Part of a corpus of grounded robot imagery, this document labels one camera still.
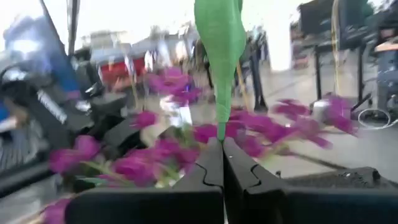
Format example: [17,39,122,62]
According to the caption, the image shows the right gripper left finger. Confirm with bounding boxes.
[67,138,225,224]

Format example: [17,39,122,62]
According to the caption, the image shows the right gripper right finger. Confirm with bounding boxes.
[223,137,398,224]

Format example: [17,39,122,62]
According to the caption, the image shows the purple artificial flower bunch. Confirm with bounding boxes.
[147,67,358,158]
[40,110,201,224]

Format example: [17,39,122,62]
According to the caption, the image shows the maroon artificial tulip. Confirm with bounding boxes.
[194,0,247,142]

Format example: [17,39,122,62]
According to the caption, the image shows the red and black tool case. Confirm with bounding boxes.
[99,57,147,83]

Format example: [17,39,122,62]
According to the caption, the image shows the black metal table frame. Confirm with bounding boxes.
[0,161,66,198]

